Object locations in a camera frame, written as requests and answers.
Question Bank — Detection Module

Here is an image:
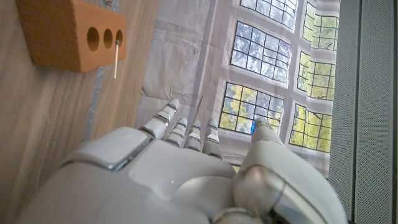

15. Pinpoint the single wooden match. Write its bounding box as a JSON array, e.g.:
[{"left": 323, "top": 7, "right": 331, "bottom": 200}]
[{"left": 113, "top": 39, "right": 121, "bottom": 80}]

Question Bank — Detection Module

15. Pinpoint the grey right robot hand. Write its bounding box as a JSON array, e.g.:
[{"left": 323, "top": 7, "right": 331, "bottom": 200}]
[{"left": 15, "top": 98, "right": 349, "bottom": 224}]

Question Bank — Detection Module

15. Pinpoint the printed window backdrop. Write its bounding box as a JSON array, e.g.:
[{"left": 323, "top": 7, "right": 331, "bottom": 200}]
[{"left": 133, "top": 0, "right": 342, "bottom": 180}]

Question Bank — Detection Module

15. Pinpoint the orange wooden block with holes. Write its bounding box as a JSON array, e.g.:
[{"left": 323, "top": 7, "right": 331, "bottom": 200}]
[{"left": 15, "top": 0, "right": 127, "bottom": 73}]

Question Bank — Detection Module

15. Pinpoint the grey perforated wall panel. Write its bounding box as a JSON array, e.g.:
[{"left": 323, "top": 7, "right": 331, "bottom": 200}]
[{"left": 326, "top": 0, "right": 398, "bottom": 224}]

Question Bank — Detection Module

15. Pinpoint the grey tape outline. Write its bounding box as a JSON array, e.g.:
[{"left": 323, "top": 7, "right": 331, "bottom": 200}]
[{"left": 81, "top": 0, "right": 121, "bottom": 142}]

